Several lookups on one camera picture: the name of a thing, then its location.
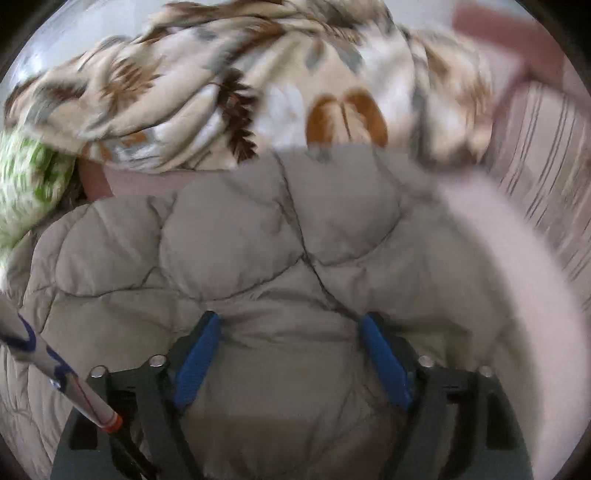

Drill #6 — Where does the olive quilted hooded coat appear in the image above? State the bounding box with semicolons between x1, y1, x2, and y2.
1;145;540;479

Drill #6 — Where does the green white patterned pillow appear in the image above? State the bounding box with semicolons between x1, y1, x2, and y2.
0;130;76;264

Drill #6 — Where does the striped floral sofa cushion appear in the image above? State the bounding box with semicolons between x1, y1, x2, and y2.
485;82;590;312

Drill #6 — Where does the beige leaf print blanket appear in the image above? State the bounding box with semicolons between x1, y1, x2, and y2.
4;1;493;174

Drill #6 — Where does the brown pink headboard cushion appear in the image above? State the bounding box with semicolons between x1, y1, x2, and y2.
452;1;590;116

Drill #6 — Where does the white blue red cable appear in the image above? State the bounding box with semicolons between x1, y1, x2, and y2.
0;292;158;480

